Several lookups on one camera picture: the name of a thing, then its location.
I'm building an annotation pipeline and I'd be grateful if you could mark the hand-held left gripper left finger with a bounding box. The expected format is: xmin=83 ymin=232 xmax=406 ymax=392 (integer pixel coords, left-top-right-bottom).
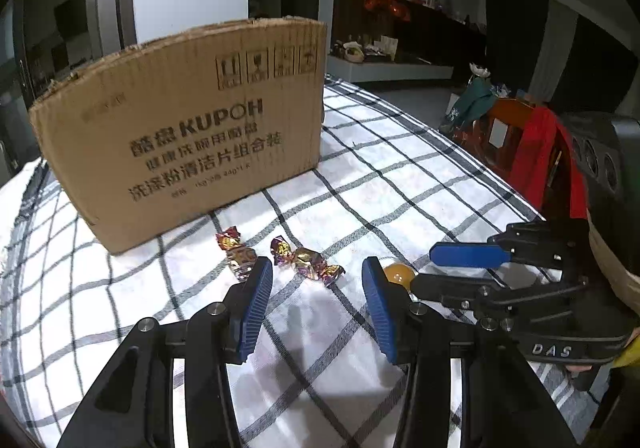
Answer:
xmin=57 ymin=255 xmax=274 ymax=448

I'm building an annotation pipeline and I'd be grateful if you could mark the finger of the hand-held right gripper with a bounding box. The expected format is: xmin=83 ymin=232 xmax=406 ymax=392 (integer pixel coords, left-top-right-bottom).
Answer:
xmin=430 ymin=221 xmax=593 ymax=274
xmin=411 ymin=271 xmax=591 ymax=329

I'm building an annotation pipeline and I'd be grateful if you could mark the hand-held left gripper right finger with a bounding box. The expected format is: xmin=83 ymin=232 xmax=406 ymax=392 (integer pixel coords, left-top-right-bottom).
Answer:
xmin=361 ymin=257 xmax=576 ymax=448

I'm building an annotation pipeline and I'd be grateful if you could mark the striped candy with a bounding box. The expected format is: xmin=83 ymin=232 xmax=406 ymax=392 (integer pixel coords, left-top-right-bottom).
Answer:
xmin=215 ymin=225 xmax=258 ymax=283

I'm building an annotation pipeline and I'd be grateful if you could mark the gold candy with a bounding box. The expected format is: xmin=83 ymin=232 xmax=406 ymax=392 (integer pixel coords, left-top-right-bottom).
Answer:
xmin=291 ymin=248 xmax=346 ymax=288

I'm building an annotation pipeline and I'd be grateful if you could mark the brown cardboard box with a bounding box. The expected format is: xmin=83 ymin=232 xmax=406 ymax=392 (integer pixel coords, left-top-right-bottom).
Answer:
xmin=29 ymin=16 xmax=328 ymax=256

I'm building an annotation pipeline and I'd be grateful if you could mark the red cloth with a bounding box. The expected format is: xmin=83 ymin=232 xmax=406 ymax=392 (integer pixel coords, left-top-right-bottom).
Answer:
xmin=510 ymin=106 xmax=588 ymax=221

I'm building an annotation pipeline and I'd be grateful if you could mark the wooden chair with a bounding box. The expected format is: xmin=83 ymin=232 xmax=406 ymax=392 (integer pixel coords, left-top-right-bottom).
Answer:
xmin=472 ymin=98 xmax=556 ymax=219

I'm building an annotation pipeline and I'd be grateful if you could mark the checked white tablecloth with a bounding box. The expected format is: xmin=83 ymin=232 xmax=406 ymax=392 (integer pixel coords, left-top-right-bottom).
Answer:
xmin=0 ymin=73 xmax=581 ymax=448

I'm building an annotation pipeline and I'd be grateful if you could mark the green cloth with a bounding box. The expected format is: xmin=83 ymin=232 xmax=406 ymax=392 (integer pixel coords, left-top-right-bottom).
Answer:
xmin=440 ymin=78 xmax=496 ymax=134

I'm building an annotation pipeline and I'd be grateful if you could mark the grey low bench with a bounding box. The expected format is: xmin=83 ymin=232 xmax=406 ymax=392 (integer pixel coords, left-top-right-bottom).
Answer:
xmin=326 ymin=53 xmax=454 ymax=85

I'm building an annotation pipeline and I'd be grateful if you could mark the dark wooden sideboard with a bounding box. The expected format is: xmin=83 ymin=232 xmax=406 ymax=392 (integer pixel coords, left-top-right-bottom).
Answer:
xmin=395 ymin=0 xmax=488 ymax=74

